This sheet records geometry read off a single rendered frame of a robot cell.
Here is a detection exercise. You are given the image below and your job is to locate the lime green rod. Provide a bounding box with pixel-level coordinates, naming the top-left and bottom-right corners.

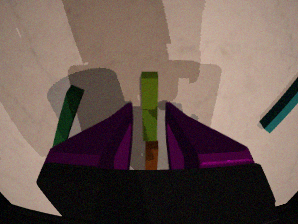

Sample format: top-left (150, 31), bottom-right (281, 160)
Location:
top-left (141, 72), bottom-right (158, 141)

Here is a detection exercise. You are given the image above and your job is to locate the turquoise rod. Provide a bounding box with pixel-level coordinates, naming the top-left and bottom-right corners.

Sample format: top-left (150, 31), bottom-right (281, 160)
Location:
top-left (259, 77), bottom-right (298, 133)

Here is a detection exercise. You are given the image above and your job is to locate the orange rod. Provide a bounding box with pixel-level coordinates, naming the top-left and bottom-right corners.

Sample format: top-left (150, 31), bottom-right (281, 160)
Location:
top-left (145, 140), bottom-right (158, 170)

